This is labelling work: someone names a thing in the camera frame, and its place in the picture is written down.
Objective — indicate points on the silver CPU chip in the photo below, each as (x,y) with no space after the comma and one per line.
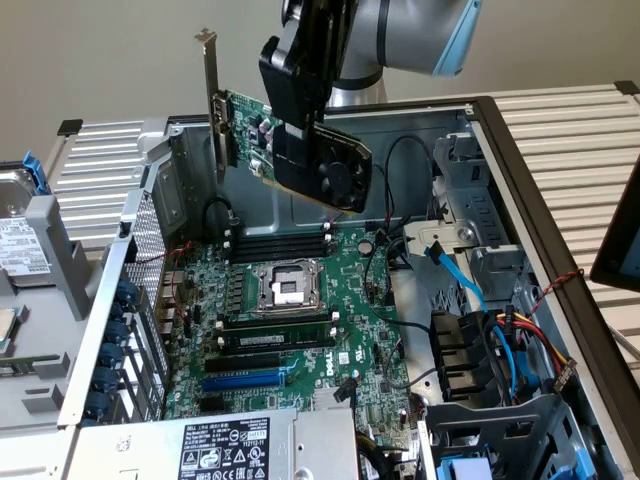
(7,330)

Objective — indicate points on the green motherboard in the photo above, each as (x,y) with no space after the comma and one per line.
(360,300)

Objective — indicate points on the black table end cap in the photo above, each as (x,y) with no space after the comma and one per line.
(627,87)
(70,127)

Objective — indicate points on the metal CPU socket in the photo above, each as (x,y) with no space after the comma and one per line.
(287,287)

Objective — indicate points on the silver chipset heatsink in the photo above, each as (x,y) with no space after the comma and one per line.
(332,399)

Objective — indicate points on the silver optical drive bay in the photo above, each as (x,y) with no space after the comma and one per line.
(475,210)

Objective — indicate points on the blue disk carrier in bay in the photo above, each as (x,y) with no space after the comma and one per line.
(460,470)

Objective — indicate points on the blue slot retention clip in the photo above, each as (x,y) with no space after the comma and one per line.
(102,406)
(108,381)
(129,292)
(112,356)
(118,332)

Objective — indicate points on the grey parts rack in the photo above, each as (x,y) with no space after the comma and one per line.
(50,235)

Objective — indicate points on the black expansion slot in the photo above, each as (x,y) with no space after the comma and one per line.
(240,363)

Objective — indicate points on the open grey PC case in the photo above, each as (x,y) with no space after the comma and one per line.
(415,120)

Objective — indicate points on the black RAM slot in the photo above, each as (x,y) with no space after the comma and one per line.
(275,320)
(280,241)
(280,254)

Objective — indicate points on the grey disk bay cage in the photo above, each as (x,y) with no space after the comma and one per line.
(500,430)

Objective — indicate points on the blue expansion slot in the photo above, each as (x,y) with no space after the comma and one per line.
(240,382)

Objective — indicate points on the green RAM stick on rack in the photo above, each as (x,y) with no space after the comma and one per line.
(25,367)

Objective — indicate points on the graphics card with black cooler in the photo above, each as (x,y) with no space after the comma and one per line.
(345,170)

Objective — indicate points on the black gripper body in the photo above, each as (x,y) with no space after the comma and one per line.
(325,30)

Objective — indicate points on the dark framed screen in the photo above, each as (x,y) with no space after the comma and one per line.
(617,250)

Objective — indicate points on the hard disk in blue carrier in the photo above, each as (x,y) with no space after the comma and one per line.
(20,240)

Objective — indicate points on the silver coin battery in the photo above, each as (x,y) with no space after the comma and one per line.
(366,247)

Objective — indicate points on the black plastic fan shroud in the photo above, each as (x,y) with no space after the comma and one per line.
(460,350)

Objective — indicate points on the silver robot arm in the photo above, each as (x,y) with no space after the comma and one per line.
(400,30)

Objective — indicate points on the silver power supply with label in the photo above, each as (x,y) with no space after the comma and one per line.
(150,450)

